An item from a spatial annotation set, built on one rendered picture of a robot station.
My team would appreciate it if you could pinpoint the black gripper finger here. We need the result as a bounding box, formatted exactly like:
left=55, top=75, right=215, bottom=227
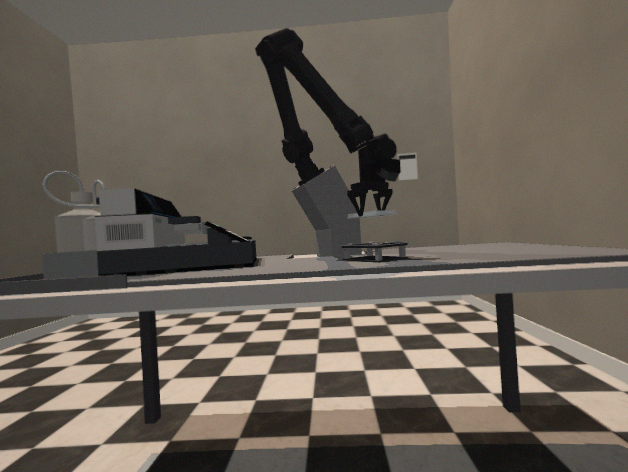
left=347, top=190, right=367, bottom=216
left=373, top=191, right=393, bottom=210

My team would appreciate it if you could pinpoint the grey bottle with cap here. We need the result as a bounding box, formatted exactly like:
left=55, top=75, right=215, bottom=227
left=55, top=192, right=100, bottom=253

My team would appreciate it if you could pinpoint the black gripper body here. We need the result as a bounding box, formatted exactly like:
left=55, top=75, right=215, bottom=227
left=347, top=164, right=392, bottom=193

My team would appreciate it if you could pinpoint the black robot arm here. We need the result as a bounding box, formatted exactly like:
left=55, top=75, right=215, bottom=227
left=255, top=28, right=401, bottom=186

